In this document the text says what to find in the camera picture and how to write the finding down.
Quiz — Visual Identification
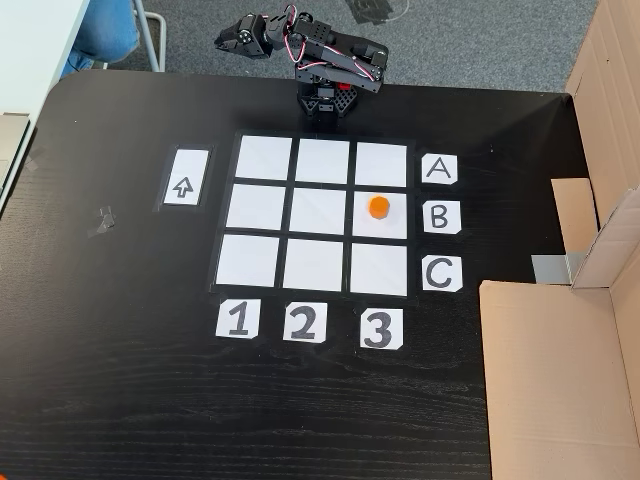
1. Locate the paper label letter B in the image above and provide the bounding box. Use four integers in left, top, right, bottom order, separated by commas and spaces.
423, 200, 463, 235

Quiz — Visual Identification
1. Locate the paper label letter A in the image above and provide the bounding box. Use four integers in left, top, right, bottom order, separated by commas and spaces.
421, 153, 459, 186

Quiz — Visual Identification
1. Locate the grey metal frame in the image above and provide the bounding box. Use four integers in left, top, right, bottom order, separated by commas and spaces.
131, 0, 167, 73

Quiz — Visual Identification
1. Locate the white nine-square grid sheet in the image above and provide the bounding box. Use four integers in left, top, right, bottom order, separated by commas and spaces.
209, 130, 416, 299

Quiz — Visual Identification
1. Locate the paper label number 1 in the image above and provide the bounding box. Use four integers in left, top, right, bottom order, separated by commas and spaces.
215, 298, 260, 340

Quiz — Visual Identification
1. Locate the red white servo cable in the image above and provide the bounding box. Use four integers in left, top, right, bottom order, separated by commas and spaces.
278, 4, 387, 81

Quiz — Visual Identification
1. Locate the black tape patch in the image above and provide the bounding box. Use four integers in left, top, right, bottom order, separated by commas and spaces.
346, 0, 397, 24

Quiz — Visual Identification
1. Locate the paper label letter C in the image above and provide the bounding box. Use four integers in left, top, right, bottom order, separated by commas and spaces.
422, 255, 464, 292

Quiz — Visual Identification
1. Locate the white arrow paper sheet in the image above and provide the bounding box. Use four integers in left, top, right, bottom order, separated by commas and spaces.
162, 147, 210, 207

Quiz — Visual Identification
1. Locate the clear tape scrap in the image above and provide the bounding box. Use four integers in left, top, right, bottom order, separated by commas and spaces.
24, 146, 48, 174
87, 204, 117, 239

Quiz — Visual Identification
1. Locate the paper label number 3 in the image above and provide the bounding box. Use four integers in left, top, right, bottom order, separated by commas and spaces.
360, 308, 404, 350

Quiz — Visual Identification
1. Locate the white side table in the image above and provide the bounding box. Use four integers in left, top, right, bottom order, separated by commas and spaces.
0, 0, 92, 216

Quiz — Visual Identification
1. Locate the paper label number 2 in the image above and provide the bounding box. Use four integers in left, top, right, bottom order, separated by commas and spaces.
282, 301, 329, 343

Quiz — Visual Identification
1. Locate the brown cardboard screen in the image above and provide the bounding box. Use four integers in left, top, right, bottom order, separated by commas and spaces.
478, 0, 640, 480

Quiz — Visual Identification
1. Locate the person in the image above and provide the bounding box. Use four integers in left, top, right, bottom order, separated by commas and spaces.
67, 0, 142, 72

